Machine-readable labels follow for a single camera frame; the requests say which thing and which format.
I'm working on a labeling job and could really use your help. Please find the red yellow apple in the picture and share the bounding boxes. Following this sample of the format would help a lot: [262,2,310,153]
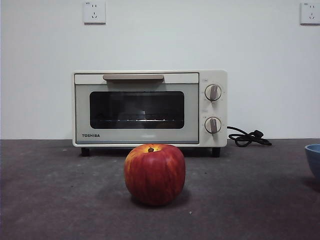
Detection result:
[124,143,187,207]

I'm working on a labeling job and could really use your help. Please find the blue bowl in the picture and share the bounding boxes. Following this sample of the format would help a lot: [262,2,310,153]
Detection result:
[304,143,320,180]

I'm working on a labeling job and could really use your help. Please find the beige oven knob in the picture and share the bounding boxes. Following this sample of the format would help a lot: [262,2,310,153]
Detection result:
[204,116,222,134]
[204,84,223,102]

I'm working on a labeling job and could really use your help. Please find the cream toaster oven body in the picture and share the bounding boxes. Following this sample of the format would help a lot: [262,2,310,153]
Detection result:
[72,69,229,158]

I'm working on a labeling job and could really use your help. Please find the metal oven wire rack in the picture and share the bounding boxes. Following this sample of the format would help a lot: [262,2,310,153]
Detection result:
[98,116,176,125]

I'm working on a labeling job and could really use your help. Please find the black power cable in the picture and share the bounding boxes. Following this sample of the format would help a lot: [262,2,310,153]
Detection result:
[226,125,273,148]

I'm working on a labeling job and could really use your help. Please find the white wall socket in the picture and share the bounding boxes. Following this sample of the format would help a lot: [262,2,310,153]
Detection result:
[299,2,320,25]
[83,1,107,25]

